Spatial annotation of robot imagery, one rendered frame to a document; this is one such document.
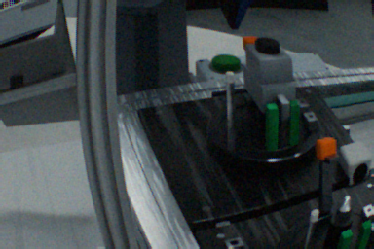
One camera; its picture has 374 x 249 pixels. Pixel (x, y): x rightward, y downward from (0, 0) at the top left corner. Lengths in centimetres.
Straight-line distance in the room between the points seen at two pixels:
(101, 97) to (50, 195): 45
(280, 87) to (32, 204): 39
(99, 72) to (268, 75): 29
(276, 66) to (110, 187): 28
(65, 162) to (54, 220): 16
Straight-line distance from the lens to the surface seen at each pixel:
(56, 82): 68
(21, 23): 381
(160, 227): 71
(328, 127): 86
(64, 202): 93
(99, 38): 49
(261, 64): 75
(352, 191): 74
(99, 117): 51
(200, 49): 132
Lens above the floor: 140
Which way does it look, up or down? 30 degrees down
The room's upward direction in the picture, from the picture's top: 3 degrees counter-clockwise
